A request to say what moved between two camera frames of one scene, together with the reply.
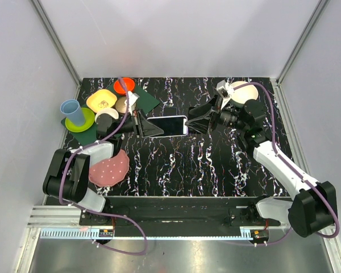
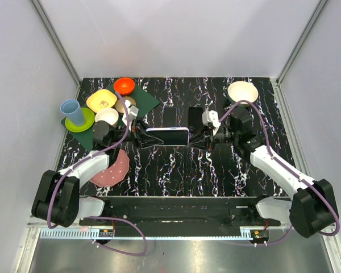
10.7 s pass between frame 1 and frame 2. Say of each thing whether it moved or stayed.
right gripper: moved
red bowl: stayed
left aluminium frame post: stayed
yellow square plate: stayed
